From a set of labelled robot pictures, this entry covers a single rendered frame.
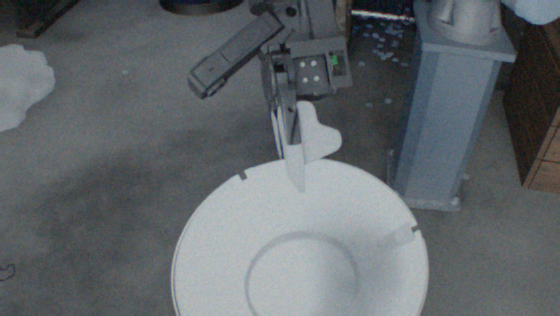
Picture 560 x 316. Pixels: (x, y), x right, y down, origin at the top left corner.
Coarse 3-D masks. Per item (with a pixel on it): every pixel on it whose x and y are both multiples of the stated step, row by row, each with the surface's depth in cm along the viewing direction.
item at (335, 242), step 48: (288, 192) 50; (336, 192) 51; (384, 192) 51; (192, 240) 51; (240, 240) 51; (288, 240) 51; (336, 240) 51; (384, 240) 52; (192, 288) 52; (240, 288) 52; (288, 288) 51; (336, 288) 52; (384, 288) 53
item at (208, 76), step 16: (272, 16) 48; (240, 32) 47; (256, 32) 48; (272, 32) 48; (224, 48) 47; (240, 48) 47; (256, 48) 48; (208, 64) 47; (224, 64) 47; (240, 64) 49; (192, 80) 47; (208, 80) 46; (224, 80) 48
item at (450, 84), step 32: (416, 32) 97; (416, 64) 95; (448, 64) 87; (480, 64) 85; (416, 96) 96; (448, 96) 92; (480, 96) 90; (416, 128) 100; (448, 128) 97; (480, 128) 99; (416, 160) 105; (448, 160) 103; (416, 192) 112; (448, 192) 110
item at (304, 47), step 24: (264, 0) 48; (288, 0) 49; (312, 0) 49; (288, 24) 49; (312, 24) 49; (264, 48) 48; (288, 48) 47; (312, 48) 47; (336, 48) 48; (264, 72) 51; (288, 72) 47; (312, 72) 48; (336, 72) 49; (312, 96) 49
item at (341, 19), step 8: (336, 0) 188; (344, 0) 143; (352, 0) 142; (336, 8) 145; (344, 8) 145; (352, 8) 149; (336, 16) 147; (344, 16) 147; (352, 16) 174; (336, 24) 149; (344, 24) 149; (352, 24) 170; (344, 32) 151; (344, 64) 157
